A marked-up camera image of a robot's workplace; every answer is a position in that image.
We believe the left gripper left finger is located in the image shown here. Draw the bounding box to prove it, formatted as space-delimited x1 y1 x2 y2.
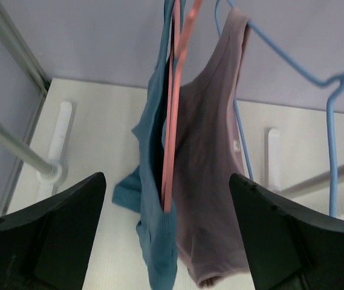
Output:
0 172 106 289

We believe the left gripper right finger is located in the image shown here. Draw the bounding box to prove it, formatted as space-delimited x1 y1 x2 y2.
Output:
229 173 344 289

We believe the teal tank top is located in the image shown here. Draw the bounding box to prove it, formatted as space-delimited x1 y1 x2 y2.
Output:
112 1 178 289

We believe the pink wire hanger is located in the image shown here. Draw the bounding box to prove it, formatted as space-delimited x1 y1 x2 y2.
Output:
161 0 203 212

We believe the mauve tank top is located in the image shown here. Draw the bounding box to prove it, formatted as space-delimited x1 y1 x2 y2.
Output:
172 8 250 288

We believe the metal clothes rack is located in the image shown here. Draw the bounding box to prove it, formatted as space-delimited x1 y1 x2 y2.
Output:
0 101 344 209

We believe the blue wire hanger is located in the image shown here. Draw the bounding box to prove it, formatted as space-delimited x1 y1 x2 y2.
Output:
214 0 344 218

